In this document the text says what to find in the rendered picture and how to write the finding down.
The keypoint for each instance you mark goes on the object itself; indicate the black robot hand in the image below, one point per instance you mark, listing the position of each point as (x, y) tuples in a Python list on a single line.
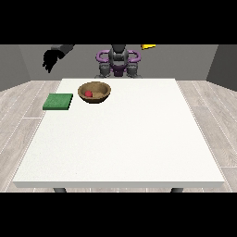
[(50, 60)]

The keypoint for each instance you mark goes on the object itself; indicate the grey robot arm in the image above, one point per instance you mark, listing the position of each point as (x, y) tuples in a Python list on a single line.
[(64, 48)]

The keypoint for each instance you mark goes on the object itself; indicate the green square pad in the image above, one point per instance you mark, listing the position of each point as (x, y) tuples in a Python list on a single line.
[(57, 101)]

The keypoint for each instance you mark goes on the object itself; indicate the small red ball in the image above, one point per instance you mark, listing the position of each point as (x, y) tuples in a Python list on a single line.
[(88, 93)]

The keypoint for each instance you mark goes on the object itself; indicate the brown wooden bowl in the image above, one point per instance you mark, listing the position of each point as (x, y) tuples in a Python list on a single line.
[(99, 89)]

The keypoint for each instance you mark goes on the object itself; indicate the grey robot trunk purple rings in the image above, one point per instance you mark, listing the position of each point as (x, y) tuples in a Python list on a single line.
[(117, 63)]

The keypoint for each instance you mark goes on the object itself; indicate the dark table leg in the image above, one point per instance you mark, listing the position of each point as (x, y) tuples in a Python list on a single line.
[(59, 190), (177, 190)]

